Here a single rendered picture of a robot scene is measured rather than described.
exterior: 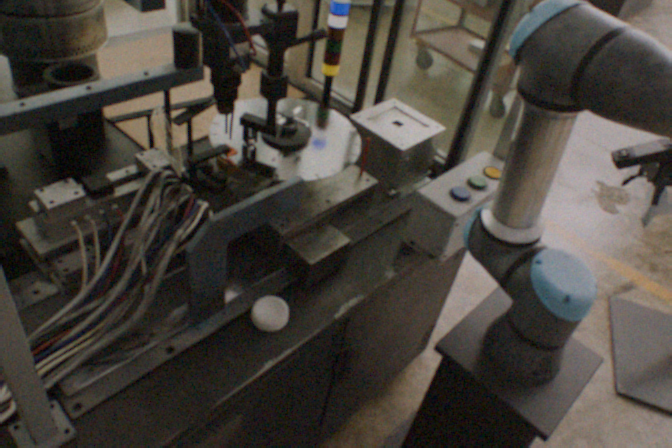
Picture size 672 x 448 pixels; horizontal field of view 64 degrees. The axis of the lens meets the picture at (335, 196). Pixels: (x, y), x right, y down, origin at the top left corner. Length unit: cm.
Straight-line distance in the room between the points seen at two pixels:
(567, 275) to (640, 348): 146
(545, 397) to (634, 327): 143
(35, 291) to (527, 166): 90
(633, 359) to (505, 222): 146
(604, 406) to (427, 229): 119
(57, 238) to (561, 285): 93
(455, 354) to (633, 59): 62
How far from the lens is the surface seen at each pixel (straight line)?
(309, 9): 171
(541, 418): 110
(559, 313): 100
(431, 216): 120
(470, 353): 112
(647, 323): 258
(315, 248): 111
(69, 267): 112
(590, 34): 79
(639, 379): 235
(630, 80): 76
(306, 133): 119
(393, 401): 191
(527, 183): 95
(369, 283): 117
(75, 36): 158
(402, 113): 146
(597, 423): 217
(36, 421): 93
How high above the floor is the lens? 160
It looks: 39 degrees down
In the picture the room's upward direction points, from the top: 11 degrees clockwise
